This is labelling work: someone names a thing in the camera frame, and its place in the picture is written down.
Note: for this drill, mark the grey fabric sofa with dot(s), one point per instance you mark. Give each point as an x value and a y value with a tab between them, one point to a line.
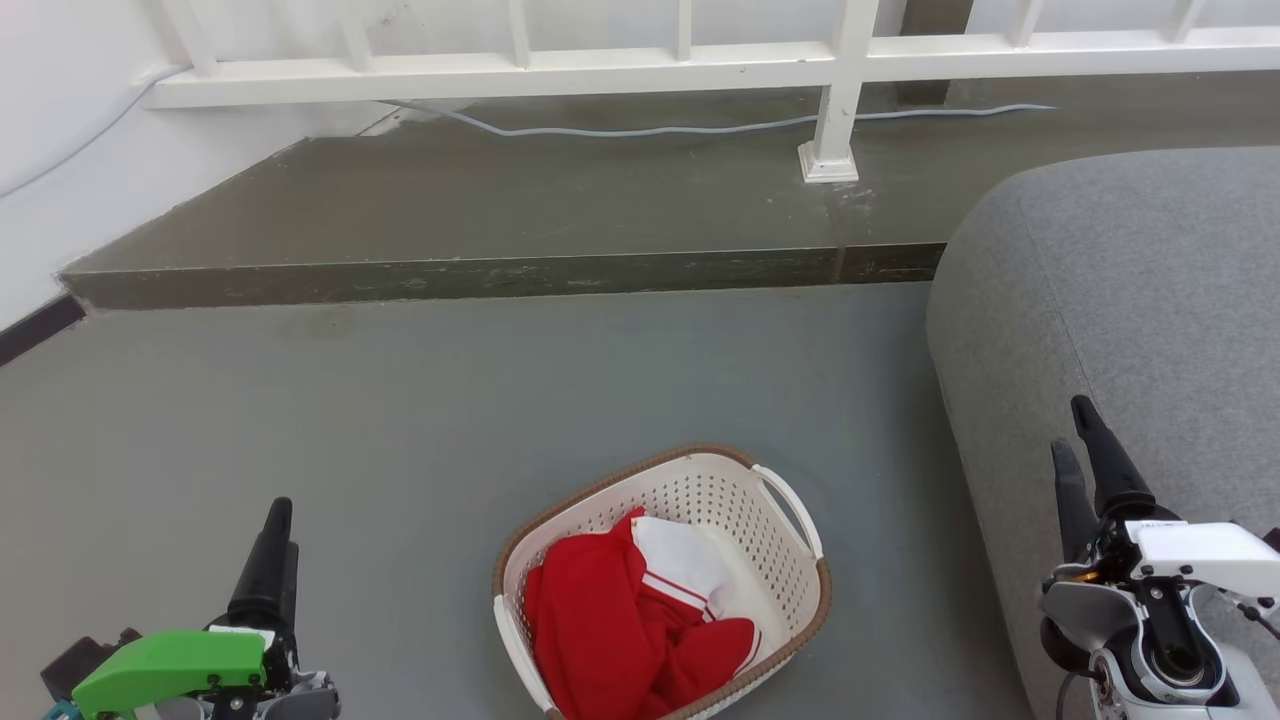
1130	330

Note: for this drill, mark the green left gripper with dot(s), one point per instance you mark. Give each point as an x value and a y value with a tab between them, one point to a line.
170	665

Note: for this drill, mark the white garment with red stripes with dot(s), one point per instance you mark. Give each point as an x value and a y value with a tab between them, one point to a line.
690	560

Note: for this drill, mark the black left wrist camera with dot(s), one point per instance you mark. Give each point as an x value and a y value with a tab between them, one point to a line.
85	660

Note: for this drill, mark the grey concrete raised step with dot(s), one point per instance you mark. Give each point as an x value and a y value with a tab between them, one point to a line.
500	210

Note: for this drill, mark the white perforated laundry basket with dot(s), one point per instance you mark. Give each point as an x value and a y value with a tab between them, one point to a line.
770	560

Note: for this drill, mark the teal left camera connector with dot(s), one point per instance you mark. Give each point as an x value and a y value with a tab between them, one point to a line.
62	711

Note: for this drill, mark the black baseboard strip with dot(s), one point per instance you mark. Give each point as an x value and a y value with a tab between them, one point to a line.
35	328

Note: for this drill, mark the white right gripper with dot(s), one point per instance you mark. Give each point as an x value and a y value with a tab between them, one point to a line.
1200	555

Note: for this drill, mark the white wooden railing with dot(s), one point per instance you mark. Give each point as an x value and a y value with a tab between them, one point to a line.
600	68

